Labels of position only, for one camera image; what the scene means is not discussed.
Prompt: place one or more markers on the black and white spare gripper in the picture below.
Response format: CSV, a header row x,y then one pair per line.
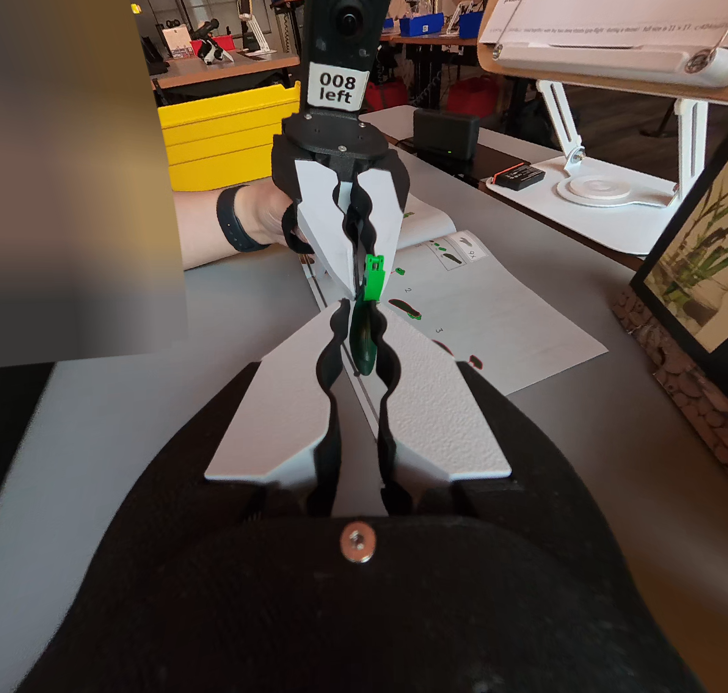
x,y
213,44

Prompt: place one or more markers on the bright green lego piece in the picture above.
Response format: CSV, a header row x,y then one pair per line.
x,y
373,278

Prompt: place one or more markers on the framed plant picture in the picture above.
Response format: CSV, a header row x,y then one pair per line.
x,y
691,261

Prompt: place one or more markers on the black wristband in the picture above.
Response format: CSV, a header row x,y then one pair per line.
x,y
232,221

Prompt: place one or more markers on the pebble pattern box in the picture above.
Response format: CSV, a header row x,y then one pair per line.
x,y
677,380

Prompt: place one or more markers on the black battery with orange edge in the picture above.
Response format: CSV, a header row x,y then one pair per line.
x,y
518,175

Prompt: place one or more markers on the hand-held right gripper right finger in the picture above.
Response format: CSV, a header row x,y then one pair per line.
x,y
443,420

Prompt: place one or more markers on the dark green lego leaf piece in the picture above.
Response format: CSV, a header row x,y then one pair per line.
x,y
364,337

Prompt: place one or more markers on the person's left hand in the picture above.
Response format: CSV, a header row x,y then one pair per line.
x,y
266,212

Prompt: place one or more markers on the red storage bin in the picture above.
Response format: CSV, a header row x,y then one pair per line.
x,y
472,96
387,96

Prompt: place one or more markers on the yellow plastic bin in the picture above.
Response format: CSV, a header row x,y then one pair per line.
x,y
222,135

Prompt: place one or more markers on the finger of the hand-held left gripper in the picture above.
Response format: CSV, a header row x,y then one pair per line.
x,y
318,215
382,204

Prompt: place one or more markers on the blue storage bin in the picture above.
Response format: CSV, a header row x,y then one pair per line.
x,y
471,23
421,23

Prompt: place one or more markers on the person's left forearm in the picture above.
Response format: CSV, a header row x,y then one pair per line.
x,y
196,226

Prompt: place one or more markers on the black charger box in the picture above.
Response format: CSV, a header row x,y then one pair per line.
x,y
445,131

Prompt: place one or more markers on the white document stand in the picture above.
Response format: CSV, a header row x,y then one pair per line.
x,y
603,204

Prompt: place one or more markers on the small white sign card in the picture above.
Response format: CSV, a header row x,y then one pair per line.
x,y
176,42

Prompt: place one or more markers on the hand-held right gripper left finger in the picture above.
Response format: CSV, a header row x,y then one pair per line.
x,y
273,420

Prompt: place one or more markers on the white background stand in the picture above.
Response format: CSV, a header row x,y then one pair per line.
x,y
253,22

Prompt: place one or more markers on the wooden board with printed sheet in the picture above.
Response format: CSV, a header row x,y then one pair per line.
x,y
591,16

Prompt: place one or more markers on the wooden background table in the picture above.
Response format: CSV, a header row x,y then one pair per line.
x,y
227,70

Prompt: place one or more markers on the lego instruction booklet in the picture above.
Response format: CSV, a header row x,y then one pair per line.
x,y
489,312

